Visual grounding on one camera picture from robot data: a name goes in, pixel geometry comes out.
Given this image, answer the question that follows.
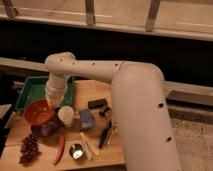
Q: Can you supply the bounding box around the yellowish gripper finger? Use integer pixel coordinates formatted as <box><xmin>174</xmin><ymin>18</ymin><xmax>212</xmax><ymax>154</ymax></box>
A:
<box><xmin>45</xmin><ymin>95</ymin><xmax>64</xmax><ymax>109</ymax></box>

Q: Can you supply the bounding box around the cream white gripper body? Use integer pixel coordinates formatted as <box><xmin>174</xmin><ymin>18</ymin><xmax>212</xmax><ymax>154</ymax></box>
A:
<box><xmin>45</xmin><ymin>74</ymin><xmax>68</xmax><ymax>98</ymax></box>

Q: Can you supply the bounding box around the red-brown bowl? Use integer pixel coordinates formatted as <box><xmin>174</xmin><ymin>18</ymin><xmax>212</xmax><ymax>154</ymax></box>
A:
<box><xmin>23</xmin><ymin>99</ymin><xmax>54</xmax><ymax>125</ymax></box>

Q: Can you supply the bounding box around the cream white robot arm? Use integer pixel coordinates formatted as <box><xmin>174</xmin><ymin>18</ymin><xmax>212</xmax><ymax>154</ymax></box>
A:
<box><xmin>45</xmin><ymin>52</ymin><xmax>183</xmax><ymax>171</ymax></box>

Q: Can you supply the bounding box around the white paper cup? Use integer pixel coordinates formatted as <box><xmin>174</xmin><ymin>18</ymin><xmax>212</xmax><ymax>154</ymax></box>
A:
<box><xmin>58</xmin><ymin>106</ymin><xmax>74</xmax><ymax>127</ymax></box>

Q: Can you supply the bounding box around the green plastic tray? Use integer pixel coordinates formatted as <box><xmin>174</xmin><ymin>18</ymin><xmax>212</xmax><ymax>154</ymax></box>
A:
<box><xmin>15</xmin><ymin>76</ymin><xmax>74</xmax><ymax>111</ymax></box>

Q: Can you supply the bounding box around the purple bowl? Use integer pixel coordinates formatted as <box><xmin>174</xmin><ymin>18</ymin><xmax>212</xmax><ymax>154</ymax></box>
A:
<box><xmin>31</xmin><ymin>119</ymin><xmax>62</xmax><ymax>138</ymax></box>

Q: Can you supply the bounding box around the red chili pepper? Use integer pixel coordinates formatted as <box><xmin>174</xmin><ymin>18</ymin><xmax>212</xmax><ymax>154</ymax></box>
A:
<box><xmin>54</xmin><ymin>134</ymin><xmax>65</xmax><ymax>165</ymax></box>

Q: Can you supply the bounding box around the blue sponge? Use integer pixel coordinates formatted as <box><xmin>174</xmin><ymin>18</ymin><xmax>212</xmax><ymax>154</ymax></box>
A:
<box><xmin>80</xmin><ymin>109</ymin><xmax>95</xmax><ymax>130</ymax></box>

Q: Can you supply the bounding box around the black rectangular block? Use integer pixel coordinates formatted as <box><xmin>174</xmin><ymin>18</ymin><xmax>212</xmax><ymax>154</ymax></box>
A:
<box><xmin>88</xmin><ymin>99</ymin><xmax>107</xmax><ymax>109</ymax></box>

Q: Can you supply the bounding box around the small black clip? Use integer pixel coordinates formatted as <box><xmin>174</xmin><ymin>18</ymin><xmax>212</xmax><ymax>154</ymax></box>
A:
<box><xmin>99</xmin><ymin>106</ymin><xmax>111</xmax><ymax>118</ymax></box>

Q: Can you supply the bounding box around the bunch of dark grapes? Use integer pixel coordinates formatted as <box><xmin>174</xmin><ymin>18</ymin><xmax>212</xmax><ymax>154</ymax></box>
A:
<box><xmin>19</xmin><ymin>134</ymin><xmax>40</xmax><ymax>165</ymax></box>

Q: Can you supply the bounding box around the wooden cutting board table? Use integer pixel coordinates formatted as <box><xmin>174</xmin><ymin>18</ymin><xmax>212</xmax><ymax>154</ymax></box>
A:
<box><xmin>0</xmin><ymin>80</ymin><xmax>126</xmax><ymax>171</ymax></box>

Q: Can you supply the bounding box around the small metal cup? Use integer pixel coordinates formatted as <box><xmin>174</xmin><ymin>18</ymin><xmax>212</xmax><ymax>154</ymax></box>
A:
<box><xmin>69</xmin><ymin>143</ymin><xmax>84</xmax><ymax>160</ymax></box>

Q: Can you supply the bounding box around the wooden stick utensil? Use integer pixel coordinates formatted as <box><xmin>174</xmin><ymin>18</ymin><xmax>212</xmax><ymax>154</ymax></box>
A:
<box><xmin>80</xmin><ymin>132</ymin><xmax>100</xmax><ymax>160</ymax></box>

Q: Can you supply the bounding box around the silver fork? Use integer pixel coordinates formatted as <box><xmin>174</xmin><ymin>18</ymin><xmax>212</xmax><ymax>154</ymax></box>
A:
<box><xmin>107</xmin><ymin>126</ymin><xmax>116</xmax><ymax>145</ymax></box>

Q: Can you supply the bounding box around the black handled utensil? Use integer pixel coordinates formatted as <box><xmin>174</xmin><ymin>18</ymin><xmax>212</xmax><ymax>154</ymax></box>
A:
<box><xmin>98</xmin><ymin>121</ymin><xmax>112</xmax><ymax>149</ymax></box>

